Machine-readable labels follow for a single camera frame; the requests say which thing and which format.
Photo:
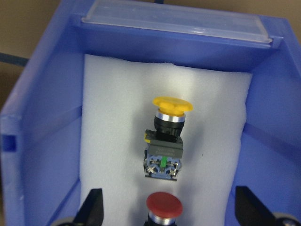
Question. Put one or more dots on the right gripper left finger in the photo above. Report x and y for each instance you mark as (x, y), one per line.
(91, 212)

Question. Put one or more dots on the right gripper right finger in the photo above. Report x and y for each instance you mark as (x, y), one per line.
(250, 211)

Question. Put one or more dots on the red push button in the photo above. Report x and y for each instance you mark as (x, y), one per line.
(164, 208)

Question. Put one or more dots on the yellow push button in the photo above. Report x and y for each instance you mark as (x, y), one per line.
(163, 154)

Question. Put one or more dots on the right blue bin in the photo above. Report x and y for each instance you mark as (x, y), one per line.
(41, 122)

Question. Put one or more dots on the white foam pad right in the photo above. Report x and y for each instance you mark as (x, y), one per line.
(118, 108)

